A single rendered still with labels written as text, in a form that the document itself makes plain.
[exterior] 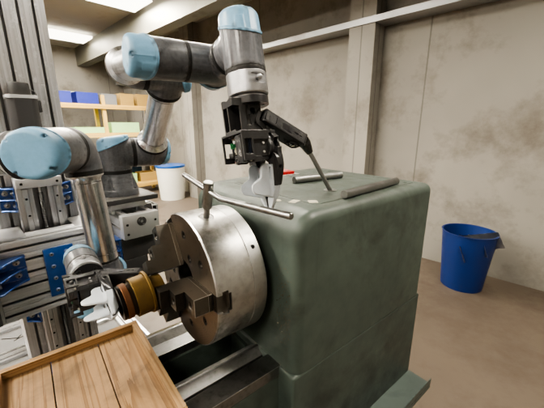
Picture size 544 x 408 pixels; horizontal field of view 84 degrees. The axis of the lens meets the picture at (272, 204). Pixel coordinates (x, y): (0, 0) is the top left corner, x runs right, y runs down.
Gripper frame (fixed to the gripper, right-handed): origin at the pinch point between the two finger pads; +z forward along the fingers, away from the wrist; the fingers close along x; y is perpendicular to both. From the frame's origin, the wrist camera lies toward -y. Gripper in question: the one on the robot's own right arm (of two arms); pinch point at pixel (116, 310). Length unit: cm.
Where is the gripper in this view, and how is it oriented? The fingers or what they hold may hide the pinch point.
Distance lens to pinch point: 70.5
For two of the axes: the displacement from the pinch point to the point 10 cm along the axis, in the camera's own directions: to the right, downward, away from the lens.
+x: 0.0, -9.7, -2.5
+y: -7.8, 1.6, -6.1
